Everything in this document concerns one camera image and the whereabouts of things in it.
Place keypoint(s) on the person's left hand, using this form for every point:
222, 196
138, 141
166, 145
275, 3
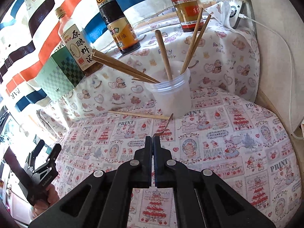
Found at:
41, 205

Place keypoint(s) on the white charger with cable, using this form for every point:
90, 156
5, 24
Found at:
281, 68

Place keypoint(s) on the red-capped brown sauce bottle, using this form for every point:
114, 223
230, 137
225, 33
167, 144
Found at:
187, 12

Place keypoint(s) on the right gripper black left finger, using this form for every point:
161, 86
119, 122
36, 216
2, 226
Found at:
103, 198

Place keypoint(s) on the beige cushion panel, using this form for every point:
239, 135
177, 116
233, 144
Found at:
282, 8

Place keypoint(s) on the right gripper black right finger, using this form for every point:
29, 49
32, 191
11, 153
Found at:
202, 198

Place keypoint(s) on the green checkered paper box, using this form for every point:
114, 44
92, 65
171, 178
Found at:
59, 75

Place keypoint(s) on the striped Paris Hermes cloth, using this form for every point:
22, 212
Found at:
29, 37

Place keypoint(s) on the Christmas print tablecloth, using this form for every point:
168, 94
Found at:
243, 143

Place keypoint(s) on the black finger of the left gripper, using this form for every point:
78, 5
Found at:
33, 154
50, 162

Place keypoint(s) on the translucent plastic cup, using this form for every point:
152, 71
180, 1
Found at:
172, 96

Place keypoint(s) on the dark soy sauce bottle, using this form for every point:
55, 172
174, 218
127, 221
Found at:
118, 26

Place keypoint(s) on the clear cooking wine bottle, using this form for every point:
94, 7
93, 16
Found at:
77, 43

